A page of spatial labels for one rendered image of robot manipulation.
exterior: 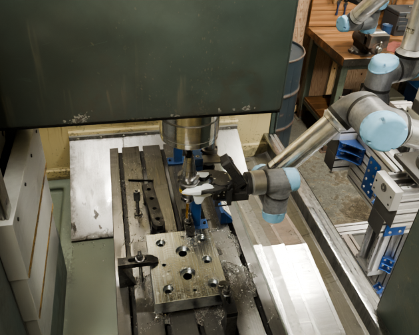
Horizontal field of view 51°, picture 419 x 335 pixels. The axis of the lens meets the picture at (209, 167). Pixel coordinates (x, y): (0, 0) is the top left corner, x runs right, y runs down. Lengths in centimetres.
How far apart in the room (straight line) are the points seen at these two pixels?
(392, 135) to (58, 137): 162
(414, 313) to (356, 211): 193
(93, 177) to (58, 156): 28
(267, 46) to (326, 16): 315
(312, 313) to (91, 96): 117
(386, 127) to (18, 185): 98
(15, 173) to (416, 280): 116
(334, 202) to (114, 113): 260
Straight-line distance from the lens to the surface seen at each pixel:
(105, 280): 192
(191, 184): 125
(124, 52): 93
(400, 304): 158
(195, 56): 95
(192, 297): 138
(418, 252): 144
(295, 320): 171
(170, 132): 110
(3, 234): 106
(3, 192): 102
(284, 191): 134
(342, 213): 333
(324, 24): 414
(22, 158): 123
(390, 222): 182
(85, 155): 230
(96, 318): 182
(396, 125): 132
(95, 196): 218
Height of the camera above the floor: 208
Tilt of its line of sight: 36 degrees down
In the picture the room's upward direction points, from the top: 3 degrees clockwise
